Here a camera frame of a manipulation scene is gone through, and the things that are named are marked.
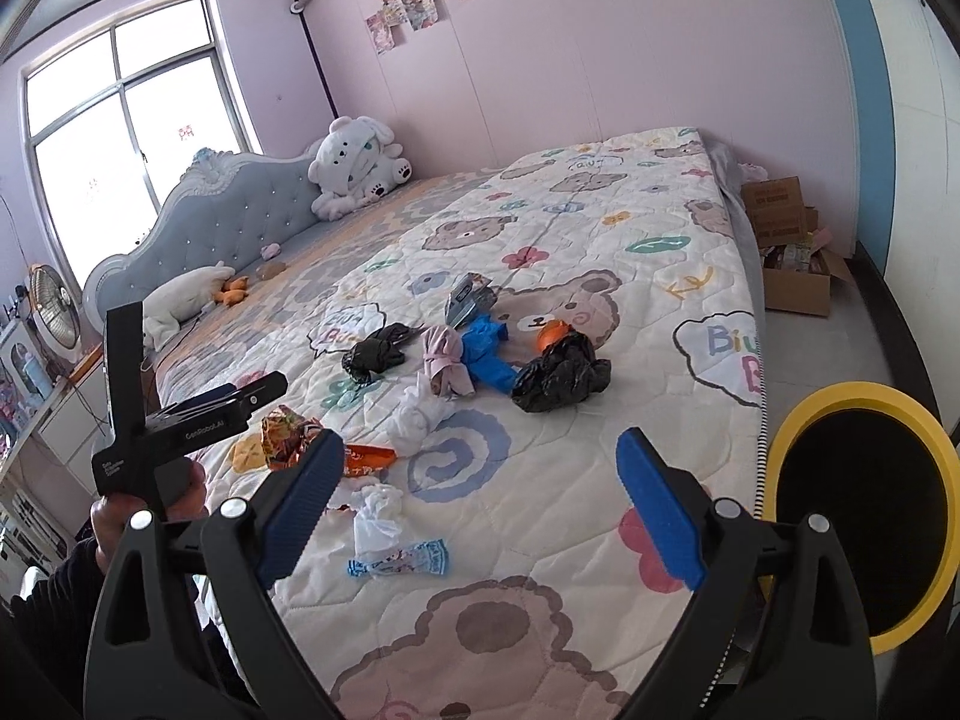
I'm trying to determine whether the grey foil snack packet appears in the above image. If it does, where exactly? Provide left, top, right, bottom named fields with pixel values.
left=444, top=272, right=496, bottom=327

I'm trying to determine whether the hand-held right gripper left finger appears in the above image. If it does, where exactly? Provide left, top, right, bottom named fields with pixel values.
left=82, top=431, right=346, bottom=720

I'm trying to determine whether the person's left forearm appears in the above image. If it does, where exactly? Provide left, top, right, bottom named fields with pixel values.
left=0, top=536, right=110, bottom=695

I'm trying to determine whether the blue white candy wrapper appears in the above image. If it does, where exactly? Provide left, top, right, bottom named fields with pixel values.
left=346, top=538, right=453, bottom=578

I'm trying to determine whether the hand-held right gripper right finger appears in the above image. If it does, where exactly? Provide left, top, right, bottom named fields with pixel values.
left=615, top=427, right=878, bottom=720

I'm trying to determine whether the grey tufted bed headboard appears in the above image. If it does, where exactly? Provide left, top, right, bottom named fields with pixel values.
left=81, top=148, right=323, bottom=331

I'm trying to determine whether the white crumpled tissue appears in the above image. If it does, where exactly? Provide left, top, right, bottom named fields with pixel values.
left=351, top=484, right=407, bottom=557
left=390, top=386, right=451, bottom=458

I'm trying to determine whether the electric fan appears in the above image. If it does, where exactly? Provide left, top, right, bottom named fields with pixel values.
left=26, top=264, right=83, bottom=351

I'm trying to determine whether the open cardboard box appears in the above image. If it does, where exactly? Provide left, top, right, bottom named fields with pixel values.
left=760, top=240, right=854, bottom=320

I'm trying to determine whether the orange red packet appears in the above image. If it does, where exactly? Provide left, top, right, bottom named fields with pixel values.
left=341, top=444, right=398, bottom=479

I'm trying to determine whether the person's left hand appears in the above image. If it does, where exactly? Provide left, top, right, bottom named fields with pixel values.
left=90, top=459, right=207, bottom=563

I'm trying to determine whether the orange patterned snack wrapper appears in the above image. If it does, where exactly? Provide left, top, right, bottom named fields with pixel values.
left=259, top=405, right=329, bottom=471

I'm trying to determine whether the window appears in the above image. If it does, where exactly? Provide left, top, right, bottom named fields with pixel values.
left=19, top=0, right=265, bottom=293

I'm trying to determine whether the yellow rimmed black bin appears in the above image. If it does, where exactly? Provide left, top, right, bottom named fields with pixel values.
left=754, top=381, right=960, bottom=655

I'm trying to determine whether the white cabinet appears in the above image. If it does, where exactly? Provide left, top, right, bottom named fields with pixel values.
left=0, top=345, right=115, bottom=578

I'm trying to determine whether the closed cardboard box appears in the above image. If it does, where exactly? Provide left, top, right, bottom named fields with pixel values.
left=741, top=176, right=818, bottom=245

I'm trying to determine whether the blue crumpled cloth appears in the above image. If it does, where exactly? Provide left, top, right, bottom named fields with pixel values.
left=459, top=315, right=520, bottom=395

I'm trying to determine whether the large white plush bear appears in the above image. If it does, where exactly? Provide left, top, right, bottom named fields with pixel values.
left=309, top=116, right=415, bottom=223

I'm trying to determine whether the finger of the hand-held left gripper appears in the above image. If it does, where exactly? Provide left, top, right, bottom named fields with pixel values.
left=225, top=371, right=290, bottom=421

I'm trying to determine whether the grey orange patterned bedsheet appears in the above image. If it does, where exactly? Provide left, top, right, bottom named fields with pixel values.
left=150, top=172, right=511, bottom=361

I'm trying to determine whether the pink cloth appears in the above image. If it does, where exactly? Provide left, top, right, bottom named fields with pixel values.
left=420, top=326, right=477, bottom=398

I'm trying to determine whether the black plastic bag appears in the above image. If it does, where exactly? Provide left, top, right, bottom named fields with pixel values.
left=512, top=334, right=612, bottom=413

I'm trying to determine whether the yellow orange wrapper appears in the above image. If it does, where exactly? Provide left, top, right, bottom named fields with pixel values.
left=231, top=435, right=269, bottom=473

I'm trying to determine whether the dark crumpled glove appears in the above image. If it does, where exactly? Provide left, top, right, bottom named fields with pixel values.
left=341, top=322, right=411, bottom=383

